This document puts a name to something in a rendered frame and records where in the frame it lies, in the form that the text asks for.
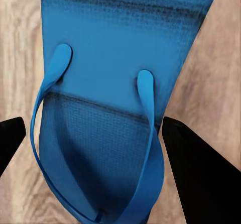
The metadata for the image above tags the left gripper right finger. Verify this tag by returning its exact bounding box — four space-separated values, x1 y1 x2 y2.
162 117 241 224

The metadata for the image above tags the sandal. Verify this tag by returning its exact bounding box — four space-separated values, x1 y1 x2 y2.
30 0 214 224

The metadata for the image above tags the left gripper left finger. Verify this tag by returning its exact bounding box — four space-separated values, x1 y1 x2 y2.
0 117 26 177

